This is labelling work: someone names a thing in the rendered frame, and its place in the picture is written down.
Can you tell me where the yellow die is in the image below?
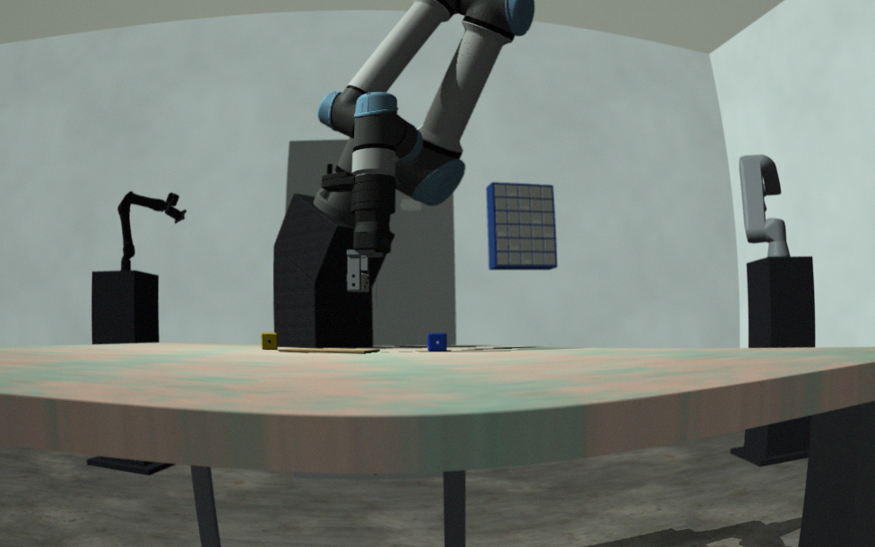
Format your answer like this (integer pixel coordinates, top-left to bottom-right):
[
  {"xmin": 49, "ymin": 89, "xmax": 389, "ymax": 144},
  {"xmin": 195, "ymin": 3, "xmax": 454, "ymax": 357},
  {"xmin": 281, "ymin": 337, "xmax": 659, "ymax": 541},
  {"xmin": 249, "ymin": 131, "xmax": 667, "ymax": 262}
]
[{"xmin": 262, "ymin": 333, "xmax": 278, "ymax": 350}]

